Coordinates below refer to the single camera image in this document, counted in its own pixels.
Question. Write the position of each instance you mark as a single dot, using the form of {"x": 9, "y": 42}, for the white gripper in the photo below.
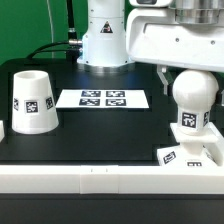
{"x": 153, "y": 36}

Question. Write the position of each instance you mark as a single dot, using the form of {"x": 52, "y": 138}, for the white lamp bulb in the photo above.
{"x": 194, "y": 92}

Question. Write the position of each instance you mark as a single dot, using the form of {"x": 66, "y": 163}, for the white lamp base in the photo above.
{"x": 190, "y": 152}

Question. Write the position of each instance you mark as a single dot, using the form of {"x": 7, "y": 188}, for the white lamp shade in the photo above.
{"x": 33, "y": 108}

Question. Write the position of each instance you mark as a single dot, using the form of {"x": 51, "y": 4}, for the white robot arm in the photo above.
{"x": 104, "y": 43}

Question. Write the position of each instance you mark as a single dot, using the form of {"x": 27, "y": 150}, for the white right fence bar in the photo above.
{"x": 215, "y": 144}

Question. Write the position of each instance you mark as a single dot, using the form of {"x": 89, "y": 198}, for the white fence bar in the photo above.
{"x": 110, "y": 179}
{"x": 215, "y": 144}

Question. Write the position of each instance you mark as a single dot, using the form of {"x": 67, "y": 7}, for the white marker sheet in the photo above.
{"x": 134, "y": 99}

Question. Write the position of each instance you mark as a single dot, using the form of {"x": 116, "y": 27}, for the white front fence bar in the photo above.
{"x": 110, "y": 179}

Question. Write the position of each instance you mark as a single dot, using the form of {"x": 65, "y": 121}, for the white left fence piece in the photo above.
{"x": 2, "y": 133}

